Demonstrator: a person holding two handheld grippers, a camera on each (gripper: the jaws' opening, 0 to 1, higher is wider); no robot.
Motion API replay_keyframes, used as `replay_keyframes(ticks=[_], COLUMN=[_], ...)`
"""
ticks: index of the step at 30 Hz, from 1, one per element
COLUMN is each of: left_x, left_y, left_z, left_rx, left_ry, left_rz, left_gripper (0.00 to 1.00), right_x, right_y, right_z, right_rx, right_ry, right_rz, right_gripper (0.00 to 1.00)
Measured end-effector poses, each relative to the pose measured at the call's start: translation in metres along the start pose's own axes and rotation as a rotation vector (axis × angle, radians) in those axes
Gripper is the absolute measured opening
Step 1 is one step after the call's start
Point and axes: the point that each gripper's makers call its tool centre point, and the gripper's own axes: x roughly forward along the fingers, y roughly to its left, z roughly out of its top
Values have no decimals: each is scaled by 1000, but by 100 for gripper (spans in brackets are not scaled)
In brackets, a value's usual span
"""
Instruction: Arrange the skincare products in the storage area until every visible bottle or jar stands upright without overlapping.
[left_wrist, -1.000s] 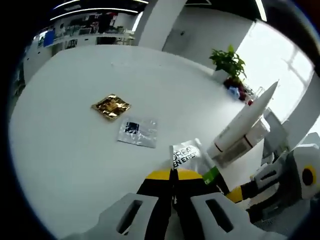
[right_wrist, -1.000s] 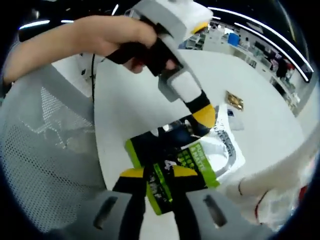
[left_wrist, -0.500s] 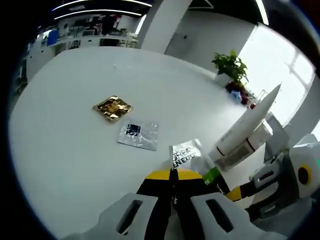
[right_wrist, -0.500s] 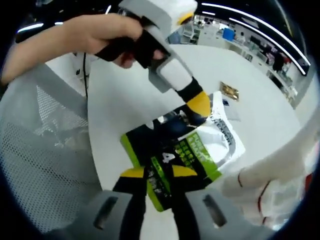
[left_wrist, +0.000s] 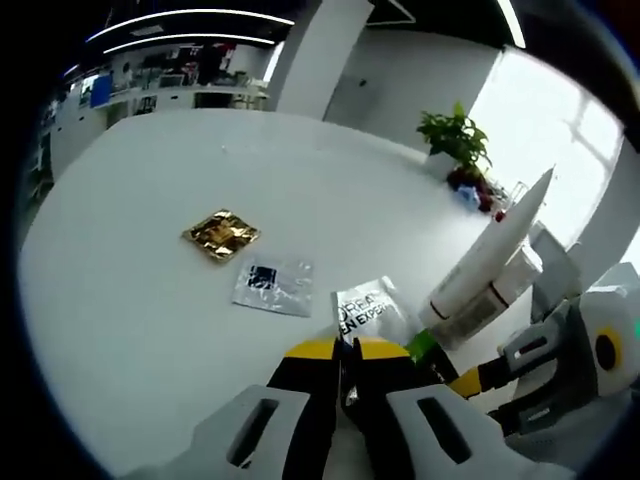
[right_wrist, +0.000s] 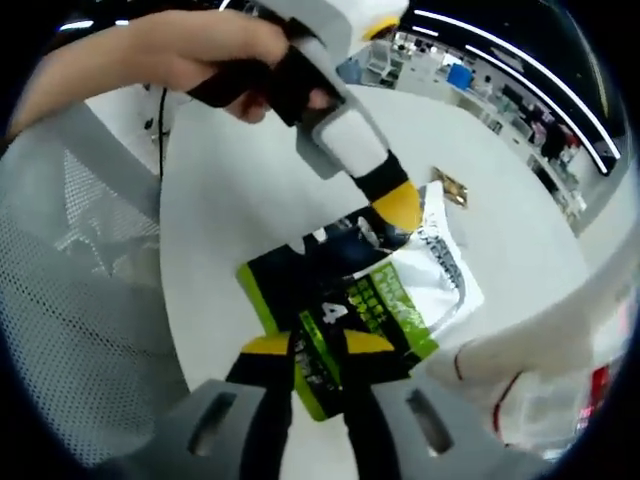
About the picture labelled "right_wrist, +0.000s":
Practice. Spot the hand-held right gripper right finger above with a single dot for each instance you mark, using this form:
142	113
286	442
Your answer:
375	400

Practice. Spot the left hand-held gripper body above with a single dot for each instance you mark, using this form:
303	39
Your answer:
320	30

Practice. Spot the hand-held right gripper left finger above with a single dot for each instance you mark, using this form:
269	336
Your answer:
260	410

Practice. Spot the gold foil skincare sachet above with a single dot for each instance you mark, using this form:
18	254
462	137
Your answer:
452	189

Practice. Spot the green white skincare packet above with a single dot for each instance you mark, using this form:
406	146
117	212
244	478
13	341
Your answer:
310	290

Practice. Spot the white skincare tube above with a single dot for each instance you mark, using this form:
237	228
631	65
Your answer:
525	360

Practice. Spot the red collar skincare bottle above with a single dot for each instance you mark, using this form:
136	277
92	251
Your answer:
602	395

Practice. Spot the person's left hand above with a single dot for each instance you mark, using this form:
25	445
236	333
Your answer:
230	45

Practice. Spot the white swivel office chair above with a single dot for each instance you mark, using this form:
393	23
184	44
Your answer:
380	57

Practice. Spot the blue box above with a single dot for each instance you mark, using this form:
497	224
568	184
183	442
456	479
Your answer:
460	76

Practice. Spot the white mesh office chair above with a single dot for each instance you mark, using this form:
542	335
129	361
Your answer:
75	300

